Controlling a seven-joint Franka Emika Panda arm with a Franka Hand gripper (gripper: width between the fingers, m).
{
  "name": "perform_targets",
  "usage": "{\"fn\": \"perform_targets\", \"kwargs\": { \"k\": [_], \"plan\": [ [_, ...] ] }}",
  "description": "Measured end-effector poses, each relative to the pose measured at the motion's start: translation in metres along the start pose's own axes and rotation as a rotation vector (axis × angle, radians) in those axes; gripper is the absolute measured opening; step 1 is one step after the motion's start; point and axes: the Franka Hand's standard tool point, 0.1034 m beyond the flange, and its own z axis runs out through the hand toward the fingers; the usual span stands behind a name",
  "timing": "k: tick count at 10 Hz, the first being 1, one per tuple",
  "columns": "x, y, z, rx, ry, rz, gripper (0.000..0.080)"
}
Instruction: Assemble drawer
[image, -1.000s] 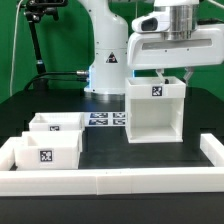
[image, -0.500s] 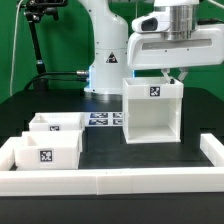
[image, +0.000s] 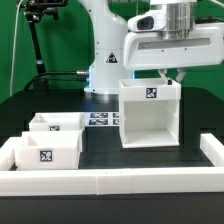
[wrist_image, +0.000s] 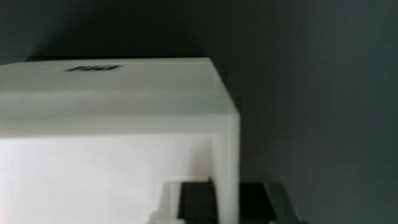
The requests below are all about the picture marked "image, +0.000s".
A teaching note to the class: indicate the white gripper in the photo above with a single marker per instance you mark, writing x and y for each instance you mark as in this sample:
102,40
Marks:
147,51

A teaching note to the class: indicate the white drawer cabinet frame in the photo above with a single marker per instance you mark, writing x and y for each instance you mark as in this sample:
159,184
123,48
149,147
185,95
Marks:
149,112

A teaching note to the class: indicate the white front drawer box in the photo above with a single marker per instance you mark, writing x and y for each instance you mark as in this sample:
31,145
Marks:
49,150

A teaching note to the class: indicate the white drawer box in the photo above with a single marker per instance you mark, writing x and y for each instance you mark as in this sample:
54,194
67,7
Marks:
49,150
57,121

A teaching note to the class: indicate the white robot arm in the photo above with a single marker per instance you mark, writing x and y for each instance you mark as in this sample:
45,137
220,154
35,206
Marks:
164,37

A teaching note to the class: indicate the white rear drawer box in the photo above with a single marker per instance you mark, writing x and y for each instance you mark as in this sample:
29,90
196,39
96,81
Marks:
57,121

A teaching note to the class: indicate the white fiducial marker plate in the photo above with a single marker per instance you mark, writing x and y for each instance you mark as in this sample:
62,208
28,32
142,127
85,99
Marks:
100,119

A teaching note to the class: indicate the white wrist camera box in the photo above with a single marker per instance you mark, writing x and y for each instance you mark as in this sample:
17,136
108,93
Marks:
153,20

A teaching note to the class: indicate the white U-shaped fence wall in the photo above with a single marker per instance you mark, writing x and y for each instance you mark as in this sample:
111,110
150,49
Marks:
114,181

